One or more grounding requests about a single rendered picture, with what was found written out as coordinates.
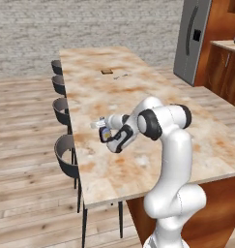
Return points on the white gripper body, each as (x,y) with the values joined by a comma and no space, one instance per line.
(97,124)

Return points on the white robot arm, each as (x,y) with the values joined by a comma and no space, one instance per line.
(173,155)

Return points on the yellow and blue condiment bottle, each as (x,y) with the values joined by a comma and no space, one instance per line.
(105,133)

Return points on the wooden dining counter island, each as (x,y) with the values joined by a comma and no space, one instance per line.
(128,97)

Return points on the dark grey bar stool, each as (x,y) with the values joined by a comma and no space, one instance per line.
(66,161)
(58,85)
(60,113)
(56,67)

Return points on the brown flat square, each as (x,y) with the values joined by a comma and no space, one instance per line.
(107,71)

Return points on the grey fridge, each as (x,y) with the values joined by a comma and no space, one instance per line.
(191,42)

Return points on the wooden cupboard run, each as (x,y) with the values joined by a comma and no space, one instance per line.
(223,71)

